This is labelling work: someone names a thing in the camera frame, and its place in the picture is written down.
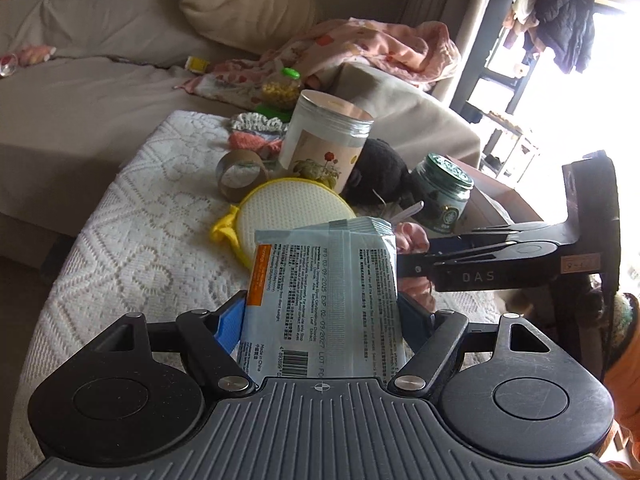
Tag blue wet wipes pack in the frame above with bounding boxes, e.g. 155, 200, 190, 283
238, 217, 407, 382

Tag black plush toy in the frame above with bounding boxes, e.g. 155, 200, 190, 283
342, 139, 409, 206

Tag pink cardboard box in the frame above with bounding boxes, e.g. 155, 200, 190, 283
452, 158, 541, 234

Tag green lid glass jar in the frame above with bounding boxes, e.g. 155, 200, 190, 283
410, 153, 474, 234

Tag metal balcony shelf rack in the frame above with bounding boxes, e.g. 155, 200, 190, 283
480, 110, 539, 188

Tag floral tin with silver lid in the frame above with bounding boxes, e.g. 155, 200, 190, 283
278, 90, 374, 193

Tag frilly grey scrunchie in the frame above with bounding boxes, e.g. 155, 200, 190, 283
230, 112, 288, 136

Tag green lid snack jar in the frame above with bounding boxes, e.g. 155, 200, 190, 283
260, 67, 304, 112

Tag pink floral blanket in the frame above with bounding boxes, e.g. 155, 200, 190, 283
180, 18, 460, 110

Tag dark hanging jacket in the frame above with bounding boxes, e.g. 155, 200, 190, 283
534, 0, 596, 74

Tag small yellow box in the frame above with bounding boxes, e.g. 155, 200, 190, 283
184, 56, 209, 75

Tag beige pillow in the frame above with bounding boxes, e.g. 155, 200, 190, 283
180, 0, 321, 54

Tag grey covered sofa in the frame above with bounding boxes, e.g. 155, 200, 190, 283
1, 0, 480, 268

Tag pink small plush toy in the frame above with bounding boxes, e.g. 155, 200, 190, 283
15, 44, 56, 67

